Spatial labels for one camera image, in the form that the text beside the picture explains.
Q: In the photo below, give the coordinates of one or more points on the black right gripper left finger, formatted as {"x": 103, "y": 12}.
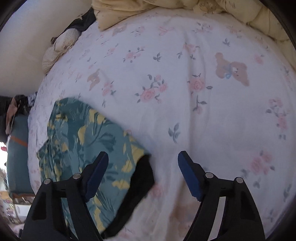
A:
{"x": 45, "y": 220}

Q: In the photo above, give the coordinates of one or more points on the teal yellow floral pants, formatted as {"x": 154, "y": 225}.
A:
{"x": 76, "y": 134}

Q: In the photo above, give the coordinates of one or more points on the white floral bed sheet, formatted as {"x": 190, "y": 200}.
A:
{"x": 180, "y": 81}

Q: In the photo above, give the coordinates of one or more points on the dark clothes pile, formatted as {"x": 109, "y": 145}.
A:
{"x": 84, "y": 22}

